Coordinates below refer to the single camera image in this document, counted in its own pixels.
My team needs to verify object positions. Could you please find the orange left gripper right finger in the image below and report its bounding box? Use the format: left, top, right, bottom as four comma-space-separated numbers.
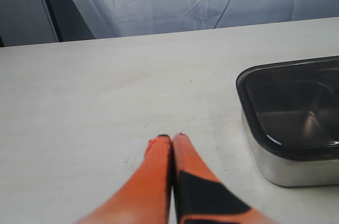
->
173, 133, 265, 223

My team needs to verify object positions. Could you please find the stainless steel lunch box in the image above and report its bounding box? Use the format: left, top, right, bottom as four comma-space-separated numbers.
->
235, 55, 339, 187

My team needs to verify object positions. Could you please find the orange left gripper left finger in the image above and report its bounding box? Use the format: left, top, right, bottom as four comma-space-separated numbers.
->
77, 135, 172, 223

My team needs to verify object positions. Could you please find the dark transparent box lid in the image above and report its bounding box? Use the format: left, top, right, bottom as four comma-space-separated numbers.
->
236, 56, 338, 162

